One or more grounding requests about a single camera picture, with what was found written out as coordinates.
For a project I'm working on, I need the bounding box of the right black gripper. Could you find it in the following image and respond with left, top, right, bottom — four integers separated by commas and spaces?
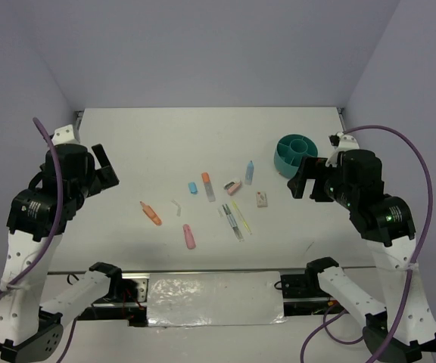
286, 154, 355, 206

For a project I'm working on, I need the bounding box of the yellow thin highlighter pen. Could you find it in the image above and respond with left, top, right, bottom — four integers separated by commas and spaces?
231, 200, 252, 235

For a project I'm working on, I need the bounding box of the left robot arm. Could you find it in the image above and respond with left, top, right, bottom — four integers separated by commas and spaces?
0, 144, 124, 362

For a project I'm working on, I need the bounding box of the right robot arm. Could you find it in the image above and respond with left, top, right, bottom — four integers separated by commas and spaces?
288, 149, 436, 362

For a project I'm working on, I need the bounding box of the teal round organizer container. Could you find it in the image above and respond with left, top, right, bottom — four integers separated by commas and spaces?
273, 134, 318, 179

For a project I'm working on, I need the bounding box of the white eraser with label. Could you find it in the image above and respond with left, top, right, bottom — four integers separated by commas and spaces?
256, 191, 268, 208

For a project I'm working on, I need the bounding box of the blue transparent highlighter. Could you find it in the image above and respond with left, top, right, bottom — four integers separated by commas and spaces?
244, 160, 254, 185

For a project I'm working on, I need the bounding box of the orange transparent highlighter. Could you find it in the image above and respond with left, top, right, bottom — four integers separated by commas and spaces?
140, 201, 162, 226

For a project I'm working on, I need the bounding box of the pink white correction tape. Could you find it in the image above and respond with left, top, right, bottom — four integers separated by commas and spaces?
223, 178, 241, 196

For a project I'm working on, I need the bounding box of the blue highlighter cap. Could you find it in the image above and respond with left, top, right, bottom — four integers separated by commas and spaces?
188, 182, 198, 194

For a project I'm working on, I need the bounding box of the grey highlighter orange cap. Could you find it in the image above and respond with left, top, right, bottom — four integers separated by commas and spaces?
201, 172, 216, 203

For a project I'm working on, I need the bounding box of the silver foil sheet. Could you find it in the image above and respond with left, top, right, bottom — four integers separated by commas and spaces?
147, 271, 286, 327

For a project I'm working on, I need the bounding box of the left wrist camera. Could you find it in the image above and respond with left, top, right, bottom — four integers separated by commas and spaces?
51, 124, 80, 146

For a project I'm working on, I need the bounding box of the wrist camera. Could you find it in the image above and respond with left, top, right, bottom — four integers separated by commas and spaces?
325, 132, 360, 167
51, 124, 80, 146

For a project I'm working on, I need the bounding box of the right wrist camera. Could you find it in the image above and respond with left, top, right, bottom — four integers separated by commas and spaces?
325, 132, 360, 167

